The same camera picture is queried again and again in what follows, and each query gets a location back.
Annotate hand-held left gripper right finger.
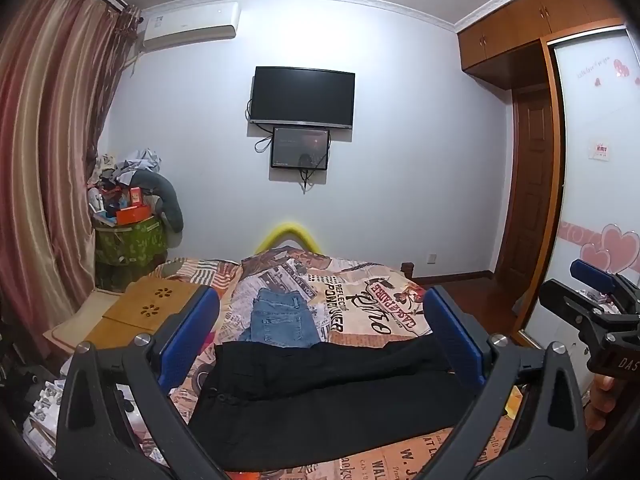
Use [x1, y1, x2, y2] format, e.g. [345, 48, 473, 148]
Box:
[415, 285, 589, 480]

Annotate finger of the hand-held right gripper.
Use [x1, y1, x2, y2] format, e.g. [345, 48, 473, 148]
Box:
[571, 258, 619, 295]
[538, 279, 640, 376]

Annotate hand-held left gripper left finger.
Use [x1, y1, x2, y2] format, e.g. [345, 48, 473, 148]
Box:
[54, 285, 236, 480]

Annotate black pants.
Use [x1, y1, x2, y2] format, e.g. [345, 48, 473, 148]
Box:
[187, 332, 506, 473]

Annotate person's right hand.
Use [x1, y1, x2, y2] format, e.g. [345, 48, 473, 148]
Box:
[586, 374, 617, 433]

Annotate pink heart stickers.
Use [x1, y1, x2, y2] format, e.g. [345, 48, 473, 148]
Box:
[580, 222, 640, 273]

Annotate bamboo folding lap table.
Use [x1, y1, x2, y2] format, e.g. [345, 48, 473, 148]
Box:
[42, 274, 201, 356]

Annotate blue jeans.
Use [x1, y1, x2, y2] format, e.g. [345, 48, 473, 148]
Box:
[235, 287, 321, 348]

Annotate printed newspaper pattern blanket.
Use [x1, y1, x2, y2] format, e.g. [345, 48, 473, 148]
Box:
[150, 250, 531, 480]

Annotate green patterned storage box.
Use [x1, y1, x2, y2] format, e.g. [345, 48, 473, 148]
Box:
[95, 215, 168, 266]

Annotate brown wooden door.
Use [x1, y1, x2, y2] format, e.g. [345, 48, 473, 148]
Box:
[492, 85, 553, 281]

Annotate yellow curved pillow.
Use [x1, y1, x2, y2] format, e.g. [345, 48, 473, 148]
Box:
[255, 221, 326, 256]

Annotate orange box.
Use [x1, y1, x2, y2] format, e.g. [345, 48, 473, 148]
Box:
[116, 205, 151, 225]

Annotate grey plush pillow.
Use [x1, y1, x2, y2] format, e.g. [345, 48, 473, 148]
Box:
[131, 169, 185, 233]

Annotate pile of clothes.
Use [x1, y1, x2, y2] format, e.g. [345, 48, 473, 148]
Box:
[90, 149, 162, 191]

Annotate striped pink curtain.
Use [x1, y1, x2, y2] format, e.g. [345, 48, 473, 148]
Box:
[0, 0, 141, 376]

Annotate wooden overhead cabinets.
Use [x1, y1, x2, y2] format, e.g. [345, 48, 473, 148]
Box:
[456, 0, 626, 91]

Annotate white air conditioner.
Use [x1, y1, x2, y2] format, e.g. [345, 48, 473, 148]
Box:
[141, 2, 242, 52]

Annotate black cable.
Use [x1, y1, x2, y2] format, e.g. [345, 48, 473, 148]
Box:
[297, 152, 332, 195]
[245, 100, 275, 154]

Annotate small wall monitor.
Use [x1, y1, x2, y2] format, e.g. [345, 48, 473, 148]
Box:
[270, 127, 330, 170]

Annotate black wall television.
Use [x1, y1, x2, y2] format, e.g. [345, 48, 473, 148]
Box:
[249, 66, 356, 128]

